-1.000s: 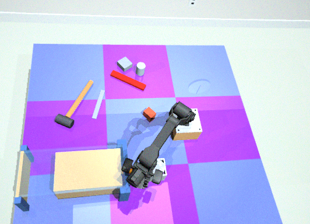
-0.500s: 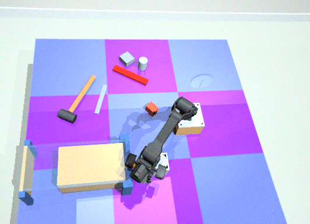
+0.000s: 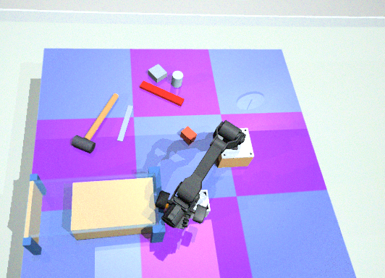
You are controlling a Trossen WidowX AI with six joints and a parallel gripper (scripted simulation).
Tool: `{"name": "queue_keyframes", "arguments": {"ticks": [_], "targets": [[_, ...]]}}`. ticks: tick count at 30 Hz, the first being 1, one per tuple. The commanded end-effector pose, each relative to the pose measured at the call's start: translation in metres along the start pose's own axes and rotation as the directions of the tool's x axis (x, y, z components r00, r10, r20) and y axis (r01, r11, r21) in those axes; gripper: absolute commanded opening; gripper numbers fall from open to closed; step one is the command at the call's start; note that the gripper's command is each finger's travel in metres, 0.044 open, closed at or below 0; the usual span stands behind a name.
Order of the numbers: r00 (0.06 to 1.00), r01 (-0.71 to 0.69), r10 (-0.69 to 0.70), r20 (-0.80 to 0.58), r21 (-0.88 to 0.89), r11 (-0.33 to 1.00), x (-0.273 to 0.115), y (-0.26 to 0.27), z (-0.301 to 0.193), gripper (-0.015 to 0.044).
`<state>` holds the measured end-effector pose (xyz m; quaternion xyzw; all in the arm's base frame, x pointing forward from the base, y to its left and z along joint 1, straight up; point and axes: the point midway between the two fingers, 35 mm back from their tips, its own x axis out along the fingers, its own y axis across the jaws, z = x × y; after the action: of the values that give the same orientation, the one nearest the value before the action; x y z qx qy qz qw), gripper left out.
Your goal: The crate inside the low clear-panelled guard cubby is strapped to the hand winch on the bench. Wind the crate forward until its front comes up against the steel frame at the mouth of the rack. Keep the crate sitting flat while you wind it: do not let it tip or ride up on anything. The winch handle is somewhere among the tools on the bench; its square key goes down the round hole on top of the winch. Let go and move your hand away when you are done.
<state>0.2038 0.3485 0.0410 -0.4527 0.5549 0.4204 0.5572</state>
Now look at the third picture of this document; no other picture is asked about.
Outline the red flat bar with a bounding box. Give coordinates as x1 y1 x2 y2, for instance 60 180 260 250
140 81 184 106

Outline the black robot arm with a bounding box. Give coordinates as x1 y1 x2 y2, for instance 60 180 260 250
161 120 246 229

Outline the mallet with grey head and wooden handle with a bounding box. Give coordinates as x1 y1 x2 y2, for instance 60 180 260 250
71 93 119 153

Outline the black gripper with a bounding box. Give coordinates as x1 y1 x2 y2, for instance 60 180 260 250
155 190 207 224

